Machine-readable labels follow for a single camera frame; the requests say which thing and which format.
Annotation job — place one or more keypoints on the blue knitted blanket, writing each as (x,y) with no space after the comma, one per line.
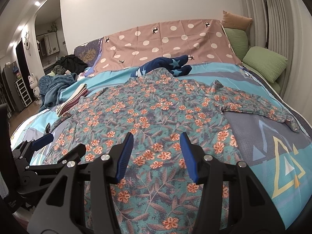
(50,88)

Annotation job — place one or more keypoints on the white cat figurine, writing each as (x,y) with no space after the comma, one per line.
(34,86)

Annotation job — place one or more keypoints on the green pillow lower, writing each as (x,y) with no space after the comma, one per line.
(269,63)

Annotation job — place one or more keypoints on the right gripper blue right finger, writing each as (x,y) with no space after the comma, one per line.
(193,157)

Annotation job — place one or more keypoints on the folded white maroon clothes stack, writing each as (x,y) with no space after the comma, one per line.
(82,90)

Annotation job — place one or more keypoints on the purple gold patterned cushion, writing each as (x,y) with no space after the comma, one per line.
(89,51)

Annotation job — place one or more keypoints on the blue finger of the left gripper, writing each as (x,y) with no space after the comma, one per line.
(42,142)
(74,155)

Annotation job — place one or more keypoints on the teal floral garment orange flowers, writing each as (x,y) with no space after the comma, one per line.
(156,194)

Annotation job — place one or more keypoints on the navy star plush toy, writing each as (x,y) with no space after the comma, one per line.
(176,66)

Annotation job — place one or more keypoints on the pink polka dot sheet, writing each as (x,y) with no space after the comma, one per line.
(203,40)

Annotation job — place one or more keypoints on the green pillow upper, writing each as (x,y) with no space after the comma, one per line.
(238,41)

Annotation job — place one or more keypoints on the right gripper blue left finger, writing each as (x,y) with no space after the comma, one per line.
(119,159)

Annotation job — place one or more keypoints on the grey window curtain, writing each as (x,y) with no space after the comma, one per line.
(290,36)

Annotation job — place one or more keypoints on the green pillow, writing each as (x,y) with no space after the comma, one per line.
(269,63)
(238,41)

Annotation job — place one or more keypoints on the black clothes pile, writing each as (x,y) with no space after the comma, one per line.
(71,63)

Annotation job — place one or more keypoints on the tan pillow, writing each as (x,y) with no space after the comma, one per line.
(235,21)

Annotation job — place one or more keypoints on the white small shelf rack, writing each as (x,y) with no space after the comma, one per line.
(23,92)

